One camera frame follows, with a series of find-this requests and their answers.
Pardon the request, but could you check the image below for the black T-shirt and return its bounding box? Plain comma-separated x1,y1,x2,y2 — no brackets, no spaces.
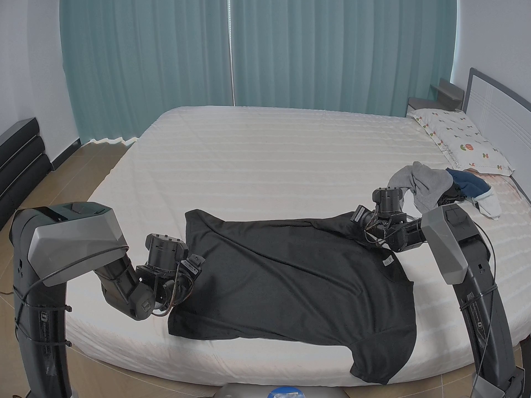
167,209,417,385

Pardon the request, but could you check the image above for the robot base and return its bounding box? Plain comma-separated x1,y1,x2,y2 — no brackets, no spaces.
218,383,339,398

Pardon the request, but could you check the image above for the bed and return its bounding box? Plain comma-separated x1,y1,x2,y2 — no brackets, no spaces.
64,67,531,389

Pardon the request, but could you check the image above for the pile of clothes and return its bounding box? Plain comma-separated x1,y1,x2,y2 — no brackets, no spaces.
388,161,502,221

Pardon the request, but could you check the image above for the blue-green curtain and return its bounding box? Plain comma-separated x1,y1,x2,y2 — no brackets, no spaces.
60,0,233,145
229,0,457,117

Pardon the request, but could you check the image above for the white printed pillow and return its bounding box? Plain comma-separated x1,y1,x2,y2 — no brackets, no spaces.
407,108,515,177

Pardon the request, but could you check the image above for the grey bedside table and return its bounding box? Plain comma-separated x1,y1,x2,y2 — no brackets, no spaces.
407,77,464,117

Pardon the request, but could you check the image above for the black chest of drawers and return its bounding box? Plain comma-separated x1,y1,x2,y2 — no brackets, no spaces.
0,117,54,231

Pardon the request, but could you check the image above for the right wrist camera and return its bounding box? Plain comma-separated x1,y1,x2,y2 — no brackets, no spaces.
350,205,371,226

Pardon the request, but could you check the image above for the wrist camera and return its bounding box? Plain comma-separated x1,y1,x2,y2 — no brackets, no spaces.
181,254,207,282
350,205,371,226

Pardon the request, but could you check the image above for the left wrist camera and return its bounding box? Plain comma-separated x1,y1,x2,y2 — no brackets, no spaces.
181,254,207,282

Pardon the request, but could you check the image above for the black cable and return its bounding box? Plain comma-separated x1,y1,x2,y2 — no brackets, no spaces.
12,245,129,343
470,215,496,375

